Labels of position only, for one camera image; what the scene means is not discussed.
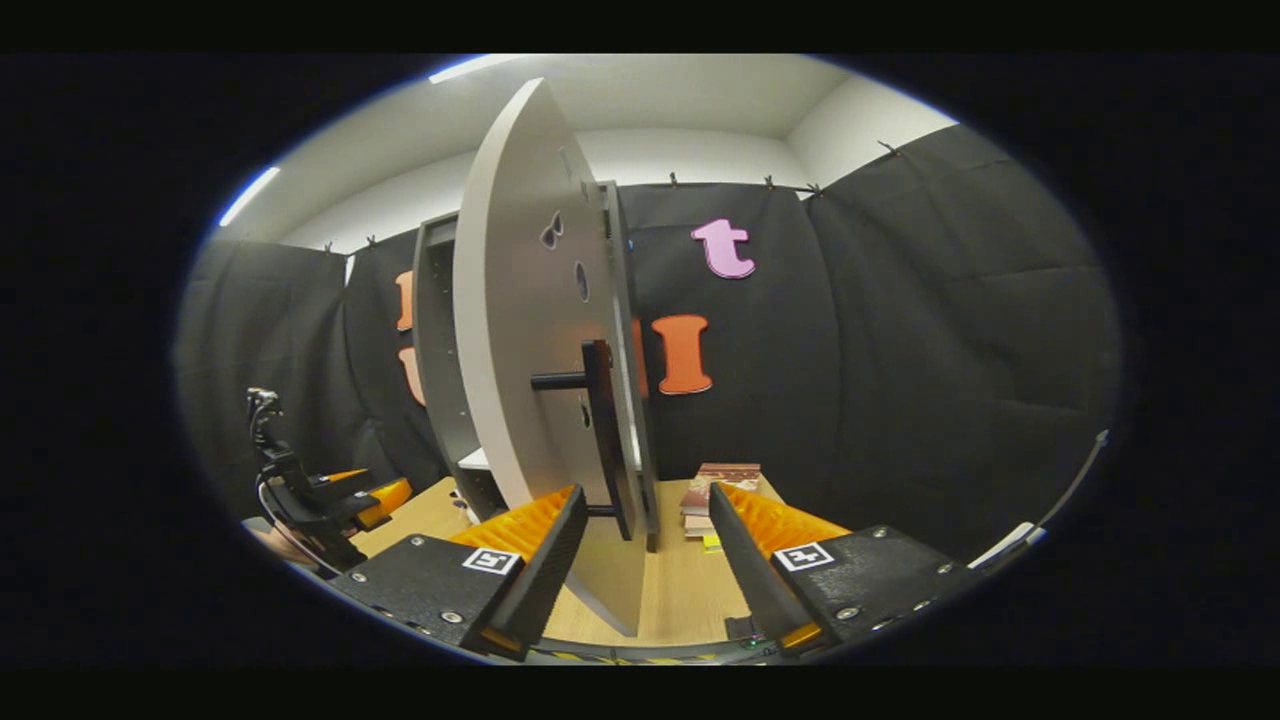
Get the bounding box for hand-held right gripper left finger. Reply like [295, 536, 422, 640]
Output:
[330, 485, 591, 661]

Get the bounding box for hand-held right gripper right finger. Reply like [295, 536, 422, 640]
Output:
[708, 481, 986, 651]

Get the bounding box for grey cabinet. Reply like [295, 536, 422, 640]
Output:
[412, 180, 661, 553]

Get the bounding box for black door handle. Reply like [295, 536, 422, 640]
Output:
[530, 340, 638, 541]

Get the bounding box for white cabinet door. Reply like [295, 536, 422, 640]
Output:
[452, 78, 649, 638]

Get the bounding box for brown patterned book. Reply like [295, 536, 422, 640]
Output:
[683, 462, 763, 538]

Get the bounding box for black backdrop cloth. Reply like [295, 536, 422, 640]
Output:
[175, 122, 1123, 566]

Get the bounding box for ceiling light strip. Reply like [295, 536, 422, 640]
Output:
[428, 53, 523, 85]
[217, 165, 283, 228]

